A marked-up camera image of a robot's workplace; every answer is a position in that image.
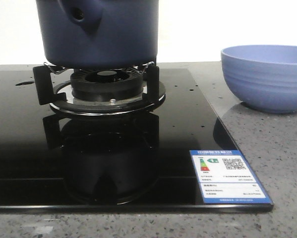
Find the light blue ribbed bowl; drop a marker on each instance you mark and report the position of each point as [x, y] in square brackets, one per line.
[262, 76]

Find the blue energy rating label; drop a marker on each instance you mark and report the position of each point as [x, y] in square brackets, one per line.
[225, 177]

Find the black pot support grate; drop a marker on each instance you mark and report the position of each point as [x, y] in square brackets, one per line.
[61, 99]

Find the dark blue cooking pot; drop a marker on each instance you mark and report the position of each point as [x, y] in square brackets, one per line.
[99, 34]

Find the black gas burner head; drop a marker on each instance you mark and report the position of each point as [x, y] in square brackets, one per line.
[101, 86]

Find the black glass gas cooktop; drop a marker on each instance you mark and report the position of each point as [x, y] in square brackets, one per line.
[142, 162]

